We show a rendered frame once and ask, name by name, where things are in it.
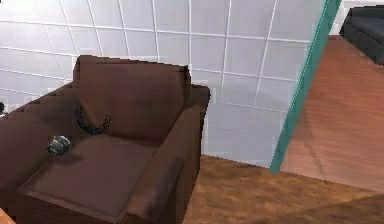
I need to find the brown armchair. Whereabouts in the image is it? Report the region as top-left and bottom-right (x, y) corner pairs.
(0, 54), (211, 224)

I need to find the grey crumpled lump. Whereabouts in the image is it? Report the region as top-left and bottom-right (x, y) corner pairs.
(45, 135), (72, 157)

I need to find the black sofa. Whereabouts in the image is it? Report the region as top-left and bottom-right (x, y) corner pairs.
(339, 4), (384, 66)

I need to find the light wooden furniture corner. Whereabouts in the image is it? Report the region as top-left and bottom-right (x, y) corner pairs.
(0, 207), (16, 224)

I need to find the black curved band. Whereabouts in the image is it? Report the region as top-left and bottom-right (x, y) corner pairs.
(75, 105), (112, 136)

